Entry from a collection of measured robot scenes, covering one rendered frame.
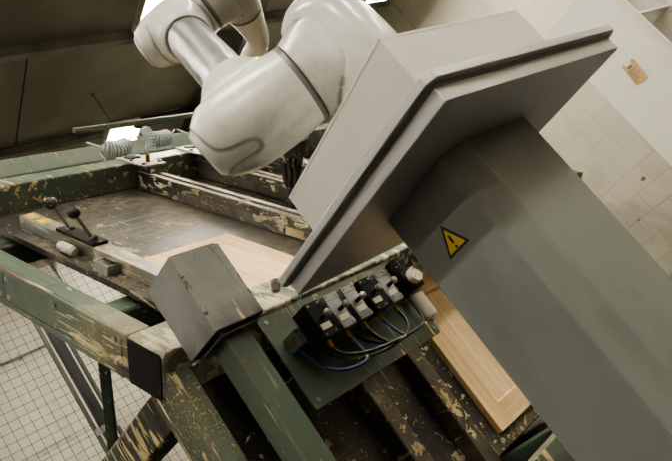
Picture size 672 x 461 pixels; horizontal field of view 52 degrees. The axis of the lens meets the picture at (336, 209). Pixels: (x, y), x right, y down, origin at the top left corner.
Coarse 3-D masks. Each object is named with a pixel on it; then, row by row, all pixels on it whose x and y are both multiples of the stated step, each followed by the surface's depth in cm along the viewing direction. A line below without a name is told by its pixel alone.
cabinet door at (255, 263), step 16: (208, 240) 208; (224, 240) 208; (240, 240) 209; (160, 256) 194; (240, 256) 197; (256, 256) 197; (272, 256) 197; (288, 256) 197; (240, 272) 185; (256, 272) 186; (272, 272) 186
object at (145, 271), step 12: (24, 216) 217; (24, 228) 218; (36, 228) 213; (48, 228) 208; (60, 240) 204; (72, 240) 200; (84, 252) 197; (96, 252) 192; (108, 252) 190; (120, 252) 190; (120, 264) 185; (132, 264) 182; (144, 264) 182; (156, 264) 182; (132, 276) 183; (144, 276) 179
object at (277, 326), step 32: (352, 288) 161; (384, 288) 167; (416, 288) 180; (288, 320) 159; (320, 320) 150; (352, 320) 154; (384, 320) 163; (416, 320) 182; (288, 352) 153; (320, 352) 157; (352, 352) 149; (384, 352) 168; (320, 384) 152; (352, 384) 156
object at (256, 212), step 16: (144, 128) 261; (128, 160) 265; (144, 160) 266; (160, 160) 264; (144, 176) 262; (160, 176) 258; (176, 176) 258; (160, 192) 258; (176, 192) 251; (192, 192) 245; (208, 192) 240; (224, 192) 240; (208, 208) 241; (224, 208) 236; (240, 208) 230; (256, 208) 225; (272, 208) 223; (288, 208) 224; (256, 224) 227; (272, 224) 222; (288, 224) 217; (304, 224) 213; (304, 240) 214
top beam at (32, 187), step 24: (312, 144) 344; (72, 168) 254; (96, 168) 255; (120, 168) 261; (168, 168) 278; (192, 168) 288; (0, 192) 228; (24, 192) 234; (48, 192) 241; (72, 192) 248; (96, 192) 255
